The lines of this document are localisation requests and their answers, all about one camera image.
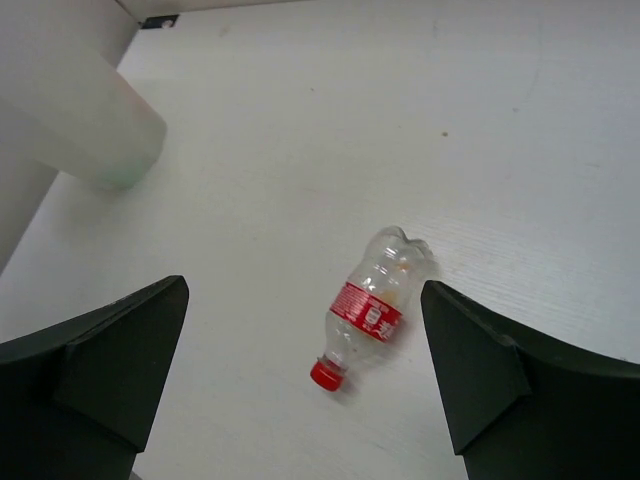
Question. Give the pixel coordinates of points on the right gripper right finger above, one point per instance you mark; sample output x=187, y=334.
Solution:
x=520, y=404

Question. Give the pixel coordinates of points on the clear bottle red label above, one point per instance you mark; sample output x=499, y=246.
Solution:
x=370, y=306

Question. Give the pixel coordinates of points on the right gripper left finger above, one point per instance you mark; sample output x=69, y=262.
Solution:
x=79, y=398

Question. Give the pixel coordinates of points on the white translucent octagonal bin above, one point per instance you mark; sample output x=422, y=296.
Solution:
x=64, y=105

